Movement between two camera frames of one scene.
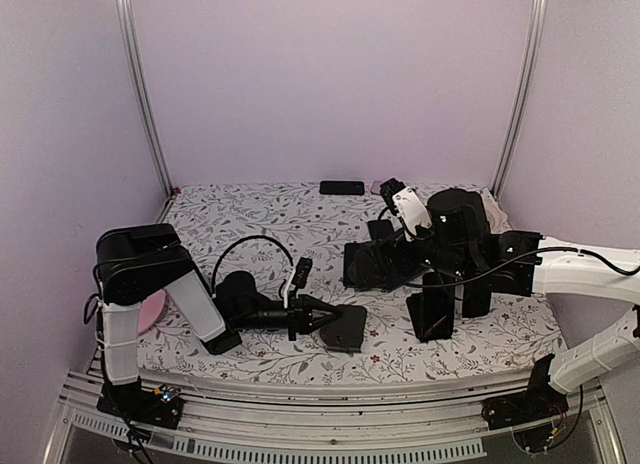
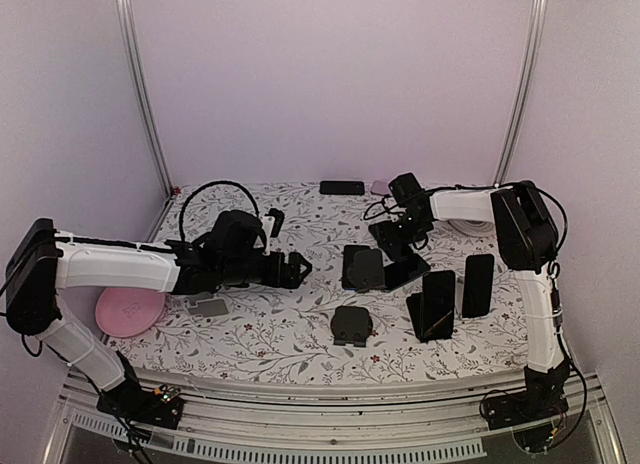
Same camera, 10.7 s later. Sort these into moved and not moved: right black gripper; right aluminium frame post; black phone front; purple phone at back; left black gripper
Moved: left black gripper; right black gripper
Not moved: black phone front; right aluminium frame post; purple phone at back
